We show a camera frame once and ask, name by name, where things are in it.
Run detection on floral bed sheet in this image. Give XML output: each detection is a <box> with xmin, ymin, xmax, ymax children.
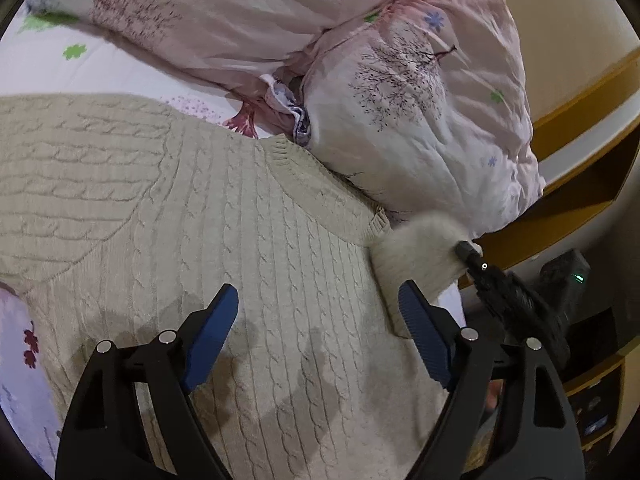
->
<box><xmin>1</xmin><ymin>14</ymin><xmax>291</xmax><ymax>479</ymax></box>

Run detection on wooden shelf with clutter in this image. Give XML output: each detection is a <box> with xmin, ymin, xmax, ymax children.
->
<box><xmin>565</xmin><ymin>336</ymin><xmax>639</xmax><ymax>460</ymax></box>

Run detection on beige cable-knit sweater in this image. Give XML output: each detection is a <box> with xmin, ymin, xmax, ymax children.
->
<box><xmin>0</xmin><ymin>92</ymin><xmax>484</xmax><ymax>480</ymax></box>

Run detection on white floral pillow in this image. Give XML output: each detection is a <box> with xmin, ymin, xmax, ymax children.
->
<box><xmin>300</xmin><ymin>0</ymin><xmax>544</xmax><ymax>237</ymax></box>

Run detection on yellow wooden bed frame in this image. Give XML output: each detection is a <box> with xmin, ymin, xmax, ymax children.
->
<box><xmin>478</xmin><ymin>50</ymin><xmax>639</xmax><ymax>270</ymax></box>

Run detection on pink floral quilt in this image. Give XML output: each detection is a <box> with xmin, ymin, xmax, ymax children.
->
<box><xmin>19</xmin><ymin>0</ymin><xmax>442</xmax><ymax>141</ymax></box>

